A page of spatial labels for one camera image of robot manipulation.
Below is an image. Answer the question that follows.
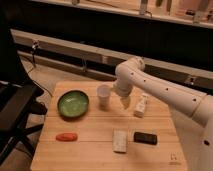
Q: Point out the orange carrot toy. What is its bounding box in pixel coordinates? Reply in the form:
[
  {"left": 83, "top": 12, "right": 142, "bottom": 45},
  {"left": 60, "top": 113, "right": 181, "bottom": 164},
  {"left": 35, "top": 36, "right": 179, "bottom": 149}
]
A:
[{"left": 56, "top": 133, "right": 78, "bottom": 141}]

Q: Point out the white small bottle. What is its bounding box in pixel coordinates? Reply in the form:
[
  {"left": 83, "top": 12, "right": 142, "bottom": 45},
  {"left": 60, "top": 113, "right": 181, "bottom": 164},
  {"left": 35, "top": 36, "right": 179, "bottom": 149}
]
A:
[{"left": 134, "top": 93, "right": 149, "bottom": 118}]

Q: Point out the black rectangular box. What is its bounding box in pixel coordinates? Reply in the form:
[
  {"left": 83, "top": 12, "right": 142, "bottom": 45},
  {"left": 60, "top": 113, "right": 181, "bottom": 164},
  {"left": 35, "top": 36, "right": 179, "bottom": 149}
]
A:
[{"left": 134, "top": 132, "right": 157, "bottom": 145}]

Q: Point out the white sponge block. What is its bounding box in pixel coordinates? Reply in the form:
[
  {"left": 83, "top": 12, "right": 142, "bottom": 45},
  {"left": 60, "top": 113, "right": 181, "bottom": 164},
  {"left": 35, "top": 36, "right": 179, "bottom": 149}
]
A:
[{"left": 113, "top": 130, "right": 127, "bottom": 153}]

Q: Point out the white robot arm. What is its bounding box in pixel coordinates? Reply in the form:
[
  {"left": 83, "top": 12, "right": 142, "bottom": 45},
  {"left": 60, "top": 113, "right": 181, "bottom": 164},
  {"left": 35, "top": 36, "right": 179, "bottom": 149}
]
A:
[{"left": 113, "top": 57, "right": 213, "bottom": 171}]

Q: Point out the white ceramic cup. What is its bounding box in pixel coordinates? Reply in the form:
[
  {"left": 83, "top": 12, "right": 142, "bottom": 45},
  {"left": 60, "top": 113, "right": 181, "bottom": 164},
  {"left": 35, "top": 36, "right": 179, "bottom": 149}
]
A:
[{"left": 97, "top": 84, "right": 111, "bottom": 107}]

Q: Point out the black cable on floor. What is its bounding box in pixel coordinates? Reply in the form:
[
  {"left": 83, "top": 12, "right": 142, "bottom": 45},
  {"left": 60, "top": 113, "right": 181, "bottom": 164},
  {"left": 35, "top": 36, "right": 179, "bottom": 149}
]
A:
[{"left": 19, "top": 41, "right": 54, "bottom": 98}]

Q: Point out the black chair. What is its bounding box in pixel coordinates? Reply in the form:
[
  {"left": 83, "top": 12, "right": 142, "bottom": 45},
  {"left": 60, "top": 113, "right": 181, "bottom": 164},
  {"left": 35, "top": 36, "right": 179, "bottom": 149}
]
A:
[{"left": 0, "top": 17, "right": 47, "bottom": 166}]

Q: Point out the green ceramic bowl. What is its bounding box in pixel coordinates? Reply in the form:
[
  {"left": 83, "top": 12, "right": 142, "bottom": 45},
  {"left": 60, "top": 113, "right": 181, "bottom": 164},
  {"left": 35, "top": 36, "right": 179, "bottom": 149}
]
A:
[{"left": 57, "top": 90, "right": 89, "bottom": 118}]

